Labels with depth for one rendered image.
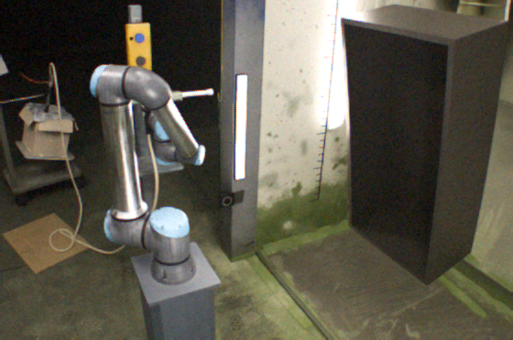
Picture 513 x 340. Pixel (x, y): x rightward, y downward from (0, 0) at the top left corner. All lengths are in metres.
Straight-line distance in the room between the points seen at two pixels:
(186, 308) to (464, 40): 1.46
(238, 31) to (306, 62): 0.49
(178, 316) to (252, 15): 1.52
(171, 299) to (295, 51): 1.50
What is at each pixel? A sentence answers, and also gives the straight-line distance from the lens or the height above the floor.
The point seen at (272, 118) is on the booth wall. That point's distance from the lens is 2.42.
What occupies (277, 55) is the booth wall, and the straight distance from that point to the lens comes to 2.33.
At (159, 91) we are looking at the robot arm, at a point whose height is 1.41.
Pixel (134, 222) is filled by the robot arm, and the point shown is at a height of 0.89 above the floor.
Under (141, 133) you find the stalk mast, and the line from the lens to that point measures 2.37.
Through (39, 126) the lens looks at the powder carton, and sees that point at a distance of 3.51.
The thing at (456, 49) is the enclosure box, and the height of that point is 1.60.
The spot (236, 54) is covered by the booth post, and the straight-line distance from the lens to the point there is 2.21.
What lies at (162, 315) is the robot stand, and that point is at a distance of 1.72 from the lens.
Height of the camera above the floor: 1.78
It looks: 23 degrees down
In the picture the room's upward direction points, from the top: 2 degrees clockwise
